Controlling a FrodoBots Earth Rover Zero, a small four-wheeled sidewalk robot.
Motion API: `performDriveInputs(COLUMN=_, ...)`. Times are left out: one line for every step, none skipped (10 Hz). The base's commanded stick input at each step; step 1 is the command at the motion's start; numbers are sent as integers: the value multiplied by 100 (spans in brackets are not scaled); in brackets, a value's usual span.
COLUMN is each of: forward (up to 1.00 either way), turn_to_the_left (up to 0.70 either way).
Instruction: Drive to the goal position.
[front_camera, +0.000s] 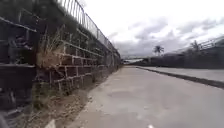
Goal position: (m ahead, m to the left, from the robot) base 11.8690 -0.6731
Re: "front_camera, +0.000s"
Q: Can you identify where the grey concrete path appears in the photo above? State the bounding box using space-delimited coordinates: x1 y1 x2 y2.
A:
66 65 224 128

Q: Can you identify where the dark stone block wall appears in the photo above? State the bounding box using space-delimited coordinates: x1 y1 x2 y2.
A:
0 0 123 111

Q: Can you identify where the metal railing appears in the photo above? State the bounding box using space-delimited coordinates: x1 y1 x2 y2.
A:
54 0 122 58

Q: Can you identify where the dry grass tuft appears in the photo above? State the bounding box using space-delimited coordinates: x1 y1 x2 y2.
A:
35 29 66 71

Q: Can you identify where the dark long wall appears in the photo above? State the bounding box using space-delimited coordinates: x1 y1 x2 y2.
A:
139 45 224 70

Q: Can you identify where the palm tree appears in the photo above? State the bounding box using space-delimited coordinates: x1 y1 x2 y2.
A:
152 45 165 57

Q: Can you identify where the dark kerb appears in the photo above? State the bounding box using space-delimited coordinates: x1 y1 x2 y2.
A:
134 65 224 90

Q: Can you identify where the grey asphalt road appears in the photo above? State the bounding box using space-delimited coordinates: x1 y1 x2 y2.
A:
141 66 224 83

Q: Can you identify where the dirt and weed strip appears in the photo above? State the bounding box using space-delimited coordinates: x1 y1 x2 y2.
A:
0 68 119 128

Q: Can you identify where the pale railing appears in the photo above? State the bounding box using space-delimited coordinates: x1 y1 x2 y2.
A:
173 35 224 54

